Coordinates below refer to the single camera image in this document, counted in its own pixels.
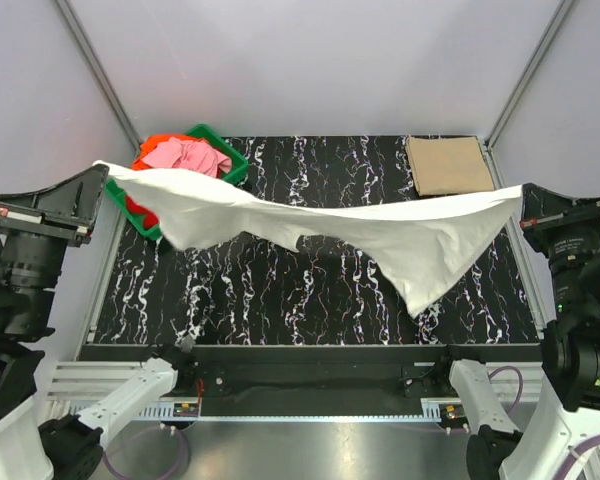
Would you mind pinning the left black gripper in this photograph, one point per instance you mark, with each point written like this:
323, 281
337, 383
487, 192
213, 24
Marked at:
66, 207

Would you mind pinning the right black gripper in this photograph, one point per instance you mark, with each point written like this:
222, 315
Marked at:
544, 211

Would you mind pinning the white printed t shirt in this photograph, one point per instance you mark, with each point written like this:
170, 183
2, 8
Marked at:
423, 247

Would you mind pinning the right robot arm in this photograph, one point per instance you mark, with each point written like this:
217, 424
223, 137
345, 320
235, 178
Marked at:
565, 426

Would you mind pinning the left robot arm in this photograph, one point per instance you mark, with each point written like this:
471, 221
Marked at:
70, 447

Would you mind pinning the red t shirt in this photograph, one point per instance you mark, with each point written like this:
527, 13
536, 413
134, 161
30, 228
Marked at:
143, 216

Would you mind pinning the orange t shirt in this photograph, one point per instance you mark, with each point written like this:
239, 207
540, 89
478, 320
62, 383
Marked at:
149, 145

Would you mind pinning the folded beige t shirt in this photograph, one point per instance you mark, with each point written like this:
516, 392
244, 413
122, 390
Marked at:
448, 166

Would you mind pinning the pink t shirt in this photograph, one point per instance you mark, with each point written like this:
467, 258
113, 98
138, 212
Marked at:
192, 155

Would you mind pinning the green plastic bin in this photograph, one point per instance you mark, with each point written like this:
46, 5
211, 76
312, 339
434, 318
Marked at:
199, 132

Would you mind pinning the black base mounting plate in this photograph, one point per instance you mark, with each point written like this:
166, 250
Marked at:
315, 381

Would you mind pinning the slotted cable duct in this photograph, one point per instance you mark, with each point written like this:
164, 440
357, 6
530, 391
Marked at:
162, 411

